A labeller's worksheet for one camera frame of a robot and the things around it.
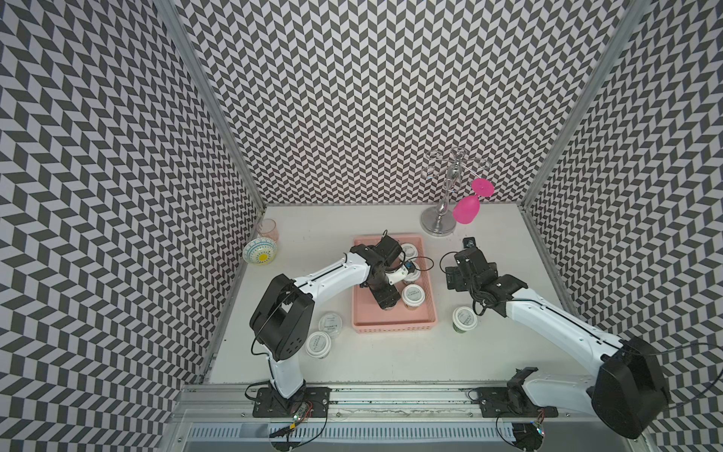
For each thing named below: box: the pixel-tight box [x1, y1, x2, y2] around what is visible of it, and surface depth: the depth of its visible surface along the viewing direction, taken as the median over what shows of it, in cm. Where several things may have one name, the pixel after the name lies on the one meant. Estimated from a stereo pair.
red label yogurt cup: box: [401, 283, 426, 311], surface depth 87 cm
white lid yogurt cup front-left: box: [305, 331, 332, 359], surface depth 77 cm
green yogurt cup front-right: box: [451, 306, 478, 334], surface depth 82 cm
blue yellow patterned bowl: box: [241, 237, 278, 266], surface depth 103 cm
